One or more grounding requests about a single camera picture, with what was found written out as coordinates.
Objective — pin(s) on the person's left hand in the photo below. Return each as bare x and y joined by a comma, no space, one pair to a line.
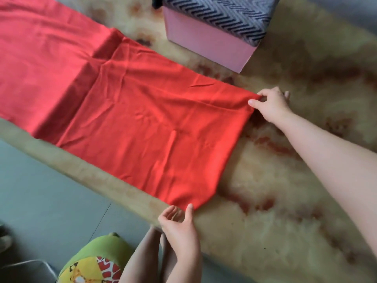
181,232

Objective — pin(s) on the person's right hand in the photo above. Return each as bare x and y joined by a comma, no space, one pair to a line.
275,107

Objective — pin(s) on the person's right thumb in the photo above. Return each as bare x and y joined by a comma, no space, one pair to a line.
255,103

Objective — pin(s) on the person's left thumb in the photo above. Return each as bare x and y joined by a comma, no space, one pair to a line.
189,213

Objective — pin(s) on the red cloth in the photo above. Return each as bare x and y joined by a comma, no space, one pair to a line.
138,114

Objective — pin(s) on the person's left forearm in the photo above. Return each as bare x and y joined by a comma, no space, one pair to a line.
188,269

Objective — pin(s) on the person's right forearm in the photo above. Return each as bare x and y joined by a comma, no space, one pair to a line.
332,167

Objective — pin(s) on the person's bare leg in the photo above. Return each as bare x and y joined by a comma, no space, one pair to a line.
168,262
141,259

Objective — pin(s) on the pink storage stool chevron lid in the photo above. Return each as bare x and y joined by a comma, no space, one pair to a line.
212,35

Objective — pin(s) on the cream fluffy rug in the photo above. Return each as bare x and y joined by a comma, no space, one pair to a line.
294,185

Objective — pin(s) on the green cartoon print garment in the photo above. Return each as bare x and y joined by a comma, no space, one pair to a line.
94,262

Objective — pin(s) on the black object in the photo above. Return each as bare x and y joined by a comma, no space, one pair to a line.
157,2

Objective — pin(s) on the dark slipper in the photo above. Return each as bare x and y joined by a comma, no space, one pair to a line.
4,240

